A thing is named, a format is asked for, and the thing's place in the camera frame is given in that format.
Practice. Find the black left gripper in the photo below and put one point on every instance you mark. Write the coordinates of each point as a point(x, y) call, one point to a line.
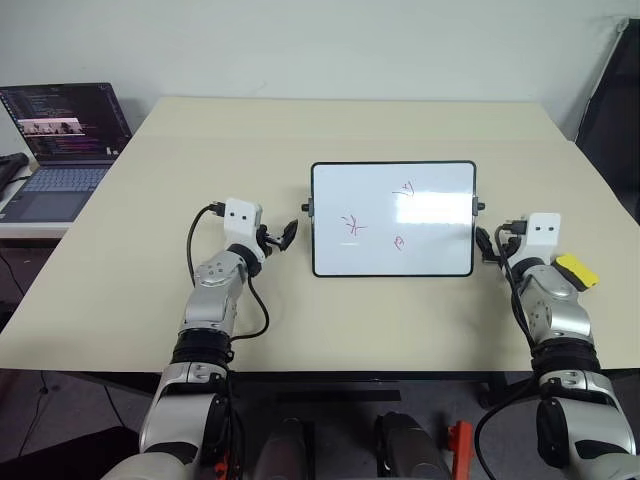
point(265, 239)

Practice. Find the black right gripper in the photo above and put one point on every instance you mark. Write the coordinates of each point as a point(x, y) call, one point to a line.
point(505, 246)

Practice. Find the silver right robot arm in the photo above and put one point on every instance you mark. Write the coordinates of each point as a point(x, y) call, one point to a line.
point(555, 320)

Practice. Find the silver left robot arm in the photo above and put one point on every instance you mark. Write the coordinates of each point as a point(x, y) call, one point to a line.
point(212, 300)

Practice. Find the yellow and black eraser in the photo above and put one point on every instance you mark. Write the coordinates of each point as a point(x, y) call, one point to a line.
point(577, 272)

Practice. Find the black framed small whiteboard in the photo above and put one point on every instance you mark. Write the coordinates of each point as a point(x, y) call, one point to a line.
point(390, 220)

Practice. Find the black table caster wheel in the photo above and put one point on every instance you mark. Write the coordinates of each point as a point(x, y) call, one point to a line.
point(491, 395)

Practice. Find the black chair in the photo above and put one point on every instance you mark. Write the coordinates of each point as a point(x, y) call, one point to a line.
point(612, 125)

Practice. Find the red clamp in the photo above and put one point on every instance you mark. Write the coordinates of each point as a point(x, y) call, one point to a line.
point(461, 450)

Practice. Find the dark rounded grey shape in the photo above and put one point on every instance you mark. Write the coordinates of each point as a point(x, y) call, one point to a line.
point(285, 450)
point(410, 445)

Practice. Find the small orange red part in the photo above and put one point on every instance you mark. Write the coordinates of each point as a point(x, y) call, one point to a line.
point(226, 462)

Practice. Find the open grey laptop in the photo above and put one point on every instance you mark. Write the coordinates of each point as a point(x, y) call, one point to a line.
point(60, 150)

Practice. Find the black bag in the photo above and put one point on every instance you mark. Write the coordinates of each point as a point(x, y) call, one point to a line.
point(11, 170)

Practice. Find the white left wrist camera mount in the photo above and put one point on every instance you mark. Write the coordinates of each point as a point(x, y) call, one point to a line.
point(240, 220)

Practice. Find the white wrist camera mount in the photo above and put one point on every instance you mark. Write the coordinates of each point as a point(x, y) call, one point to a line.
point(240, 220)
point(542, 232)

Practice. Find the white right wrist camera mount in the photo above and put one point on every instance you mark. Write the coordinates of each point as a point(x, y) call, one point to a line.
point(542, 232)

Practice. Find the black table frame bar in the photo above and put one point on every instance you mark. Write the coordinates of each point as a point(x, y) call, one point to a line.
point(340, 397)

